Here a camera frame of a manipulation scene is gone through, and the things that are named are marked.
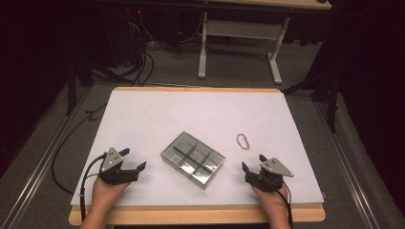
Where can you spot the person's right hand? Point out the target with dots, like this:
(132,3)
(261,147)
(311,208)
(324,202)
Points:
(270,200)

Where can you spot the clear plastic compartment box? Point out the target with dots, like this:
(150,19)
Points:
(192,160)

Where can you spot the desk with white metal frame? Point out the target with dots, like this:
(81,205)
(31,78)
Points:
(242,29)

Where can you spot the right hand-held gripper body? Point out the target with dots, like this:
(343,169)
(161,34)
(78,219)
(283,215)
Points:
(275,167)

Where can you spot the metal floor rail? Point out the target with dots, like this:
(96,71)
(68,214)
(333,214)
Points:
(38,178)
(347,171)

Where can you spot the black metal stand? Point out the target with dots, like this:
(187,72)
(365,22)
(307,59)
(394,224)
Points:
(332,101)
(70,86)

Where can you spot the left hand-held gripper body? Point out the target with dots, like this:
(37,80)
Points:
(112,160)

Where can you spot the white table mat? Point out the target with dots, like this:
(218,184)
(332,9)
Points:
(178,114)

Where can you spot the dark computer tower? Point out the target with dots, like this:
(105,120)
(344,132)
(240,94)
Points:
(122,35)

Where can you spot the wooden table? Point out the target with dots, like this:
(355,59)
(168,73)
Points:
(191,216)

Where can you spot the person's left hand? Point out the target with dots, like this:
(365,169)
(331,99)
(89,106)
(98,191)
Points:
(106,194)

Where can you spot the pink rubber band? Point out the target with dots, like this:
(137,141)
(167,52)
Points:
(237,139)

